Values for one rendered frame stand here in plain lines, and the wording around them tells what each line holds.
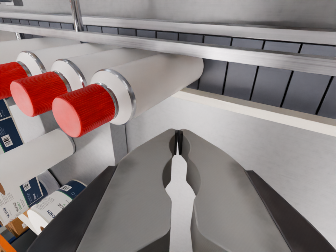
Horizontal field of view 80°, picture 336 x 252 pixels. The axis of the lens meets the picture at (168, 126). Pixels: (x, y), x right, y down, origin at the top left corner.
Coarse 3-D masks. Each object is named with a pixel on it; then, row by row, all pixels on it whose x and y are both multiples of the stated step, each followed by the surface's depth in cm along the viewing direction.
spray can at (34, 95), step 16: (128, 48) 26; (64, 64) 19; (80, 64) 19; (96, 64) 21; (112, 64) 22; (16, 80) 16; (32, 80) 17; (48, 80) 18; (64, 80) 19; (80, 80) 19; (16, 96) 17; (32, 96) 16; (48, 96) 17; (32, 112) 17
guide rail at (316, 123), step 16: (176, 96) 29; (192, 96) 28; (208, 96) 27; (224, 96) 27; (240, 112) 25; (256, 112) 24; (272, 112) 23; (288, 112) 23; (304, 128) 22; (320, 128) 22
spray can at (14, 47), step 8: (16, 40) 32; (24, 40) 32; (32, 40) 33; (40, 40) 34; (48, 40) 35; (56, 40) 36; (64, 40) 37; (72, 40) 38; (0, 48) 29; (8, 48) 30; (16, 48) 30; (24, 48) 31; (32, 48) 32; (40, 48) 33; (0, 56) 29; (8, 56) 29; (16, 56) 30
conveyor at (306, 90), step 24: (24, 24) 47; (48, 24) 42; (72, 24) 39; (264, 48) 24; (288, 48) 23; (312, 48) 22; (216, 72) 28; (240, 72) 27; (264, 72) 25; (288, 72) 24; (240, 96) 28; (264, 96) 26; (288, 96) 25; (312, 96) 24
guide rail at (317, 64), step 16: (32, 32) 33; (48, 32) 31; (64, 32) 29; (80, 32) 27; (96, 32) 27; (144, 48) 23; (160, 48) 22; (176, 48) 21; (192, 48) 20; (208, 48) 19; (224, 48) 19; (240, 48) 18; (256, 64) 18; (272, 64) 17; (288, 64) 17; (304, 64) 16; (320, 64) 16
